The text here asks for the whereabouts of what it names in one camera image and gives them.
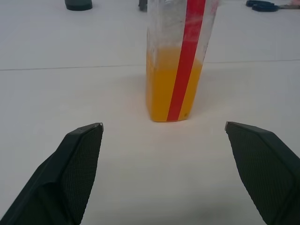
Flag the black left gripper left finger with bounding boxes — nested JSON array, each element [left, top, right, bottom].
[[0, 122, 104, 225]]

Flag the clear bottle with orange juice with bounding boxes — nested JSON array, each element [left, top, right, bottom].
[[145, 0, 219, 123]]

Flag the blue handled scissors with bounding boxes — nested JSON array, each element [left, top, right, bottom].
[[246, 0, 293, 13]]

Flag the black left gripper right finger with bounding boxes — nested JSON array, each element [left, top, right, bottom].
[[225, 121, 300, 225]]

